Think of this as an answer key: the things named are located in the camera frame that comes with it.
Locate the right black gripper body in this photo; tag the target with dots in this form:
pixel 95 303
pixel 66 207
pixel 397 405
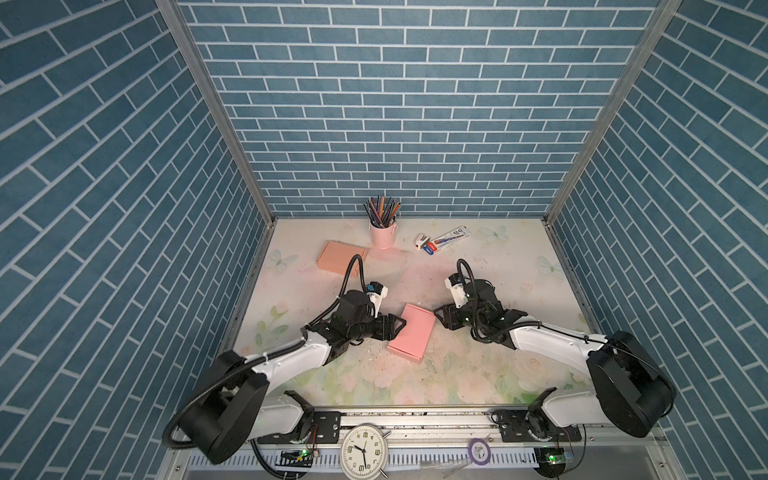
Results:
pixel 473 320

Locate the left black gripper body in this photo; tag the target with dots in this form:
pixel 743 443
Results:
pixel 361 331

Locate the pink paper box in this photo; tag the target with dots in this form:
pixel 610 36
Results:
pixel 411 342

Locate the orange paper box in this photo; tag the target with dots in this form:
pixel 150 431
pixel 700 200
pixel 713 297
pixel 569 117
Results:
pixel 336 256

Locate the toothpaste tube packet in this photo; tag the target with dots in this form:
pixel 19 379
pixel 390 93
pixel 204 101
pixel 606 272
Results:
pixel 434 244

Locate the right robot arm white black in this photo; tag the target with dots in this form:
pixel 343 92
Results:
pixel 626 386

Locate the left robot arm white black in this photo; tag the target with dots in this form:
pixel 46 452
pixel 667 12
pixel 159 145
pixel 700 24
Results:
pixel 228 406

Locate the pink pencil cup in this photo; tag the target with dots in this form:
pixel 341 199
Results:
pixel 383 238

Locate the coloured pencils bunch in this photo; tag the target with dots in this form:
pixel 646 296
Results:
pixel 382 211

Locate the white alarm clock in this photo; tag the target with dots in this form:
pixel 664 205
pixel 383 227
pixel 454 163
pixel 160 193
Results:
pixel 364 453

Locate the purple tape roll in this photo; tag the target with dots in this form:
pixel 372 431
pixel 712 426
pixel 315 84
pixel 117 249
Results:
pixel 479 451

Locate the left circuit board green led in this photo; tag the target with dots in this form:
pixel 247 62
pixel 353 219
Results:
pixel 298 458

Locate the circuit board green led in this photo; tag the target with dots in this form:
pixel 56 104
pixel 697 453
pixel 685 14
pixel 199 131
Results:
pixel 298 458
pixel 551 463

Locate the right circuit board green led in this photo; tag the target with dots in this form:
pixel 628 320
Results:
pixel 551 463

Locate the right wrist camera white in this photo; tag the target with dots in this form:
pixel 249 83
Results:
pixel 456 285

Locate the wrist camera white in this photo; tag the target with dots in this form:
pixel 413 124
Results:
pixel 456 285
pixel 376 292

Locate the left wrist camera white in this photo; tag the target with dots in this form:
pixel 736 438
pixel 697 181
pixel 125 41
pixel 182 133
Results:
pixel 376 292

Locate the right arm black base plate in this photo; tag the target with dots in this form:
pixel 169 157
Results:
pixel 522 425

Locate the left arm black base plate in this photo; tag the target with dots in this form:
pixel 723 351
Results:
pixel 322 428

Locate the aluminium front rail frame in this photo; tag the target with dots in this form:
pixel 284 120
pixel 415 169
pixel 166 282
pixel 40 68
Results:
pixel 435 440

